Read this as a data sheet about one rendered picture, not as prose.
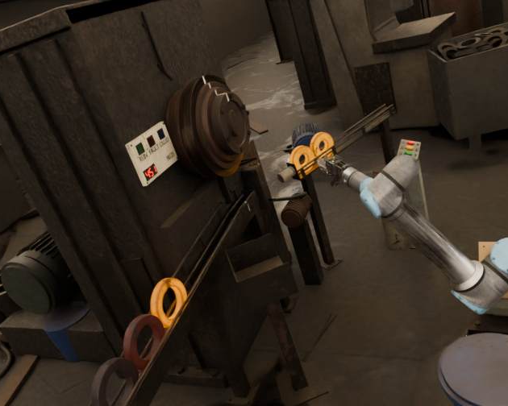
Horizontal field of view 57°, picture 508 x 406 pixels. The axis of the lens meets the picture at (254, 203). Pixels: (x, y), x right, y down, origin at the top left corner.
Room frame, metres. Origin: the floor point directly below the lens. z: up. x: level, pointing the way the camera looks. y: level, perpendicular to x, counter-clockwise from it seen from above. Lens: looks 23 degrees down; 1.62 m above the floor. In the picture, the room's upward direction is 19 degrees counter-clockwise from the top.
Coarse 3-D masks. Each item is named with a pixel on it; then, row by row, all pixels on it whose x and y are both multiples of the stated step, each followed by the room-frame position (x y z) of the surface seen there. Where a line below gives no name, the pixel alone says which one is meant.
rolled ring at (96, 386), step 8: (112, 360) 1.23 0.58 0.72; (120, 360) 1.24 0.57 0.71; (128, 360) 1.26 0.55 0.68; (104, 368) 1.19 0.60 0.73; (112, 368) 1.20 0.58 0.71; (120, 368) 1.23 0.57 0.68; (128, 368) 1.25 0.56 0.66; (136, 368) 1.27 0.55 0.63; (96, 376) 1.18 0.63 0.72; (104, 376) 1.17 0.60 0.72; (128, 376) 1.25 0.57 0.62; (136, 376) 1.26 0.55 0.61; (96, 384) 1.15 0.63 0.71; (104, 384) 1.16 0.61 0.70; (128, 384) 1.24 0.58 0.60; (96, 392) 1.14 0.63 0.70; (104, 392) 1.15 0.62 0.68; (128, 392) 1.22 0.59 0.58; (96, 400) 1.13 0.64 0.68; (104, 400) 1.13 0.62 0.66; (120, 400) 1.21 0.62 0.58
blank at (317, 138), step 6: (324, 132) 2.54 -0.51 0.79; (312, 138) 2.53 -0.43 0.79; (318, 138) 2.51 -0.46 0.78; (324, 138) 2.53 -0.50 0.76; (330, 138) 2.55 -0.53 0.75; (312, 144) 2.50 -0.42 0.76; (318, 144) 2.51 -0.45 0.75; (330, 144) 2.54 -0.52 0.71; (312, 150) 2.50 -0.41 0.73; (318, 150) 2.50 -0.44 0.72; (324, 150) 2.54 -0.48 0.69; (330, 150) 2.54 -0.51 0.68
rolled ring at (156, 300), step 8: (160, 280) 1.54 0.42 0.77; (168, 280) 1.53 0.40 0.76; (176, 280) 1.56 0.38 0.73; (160, 288) 1.49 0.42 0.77; (176, 288) 1.56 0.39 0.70; (184, 288) 1.58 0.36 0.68; (152, 296) 1.47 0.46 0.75; (160, 296) 1.47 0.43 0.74; (176, 296) 1.57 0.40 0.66; (184, 296) 1.57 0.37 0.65; (152, 304) 1.46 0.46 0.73; (160, 304) 1.46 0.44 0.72; (176, 304) 1.56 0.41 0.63; (152, 312) 1.45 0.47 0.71; (160, 312) 1.45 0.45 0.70; (176, 312) 1.53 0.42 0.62; (160, 320) 1.43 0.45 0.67; (168, 320) 1.46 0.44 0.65
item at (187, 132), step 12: (192, 84) 2.10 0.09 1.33; (204, 84) 2.12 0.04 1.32; (192, 96) 2.01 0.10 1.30; (180, 108) 2.01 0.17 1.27; (192, 108) 1.98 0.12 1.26; (180, 120) 1.99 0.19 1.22; (192, 120) 1.95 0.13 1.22; (192, 132) 1.93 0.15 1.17; (192, 144) 1.95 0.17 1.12; (192, 156) 1.96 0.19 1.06; (204, 156) 1.95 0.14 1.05; (204, 168) 1.98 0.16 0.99; (216, 168) 2.00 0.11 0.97; (228, 168) 2.08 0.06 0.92
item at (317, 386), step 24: (264, 240) 1.71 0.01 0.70; (240, 264) 1.70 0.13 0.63; (264, 264) 1.68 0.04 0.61; (288, 264) 1.45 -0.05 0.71; (240, 288) 1.44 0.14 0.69; (264, 288) 1.44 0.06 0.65; (288, 288) 1.45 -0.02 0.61; (288, 336) 1.57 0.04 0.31; (288, 360) 1.57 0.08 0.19; (288, 384) 1.62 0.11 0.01; (312, 384) 1.57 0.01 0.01
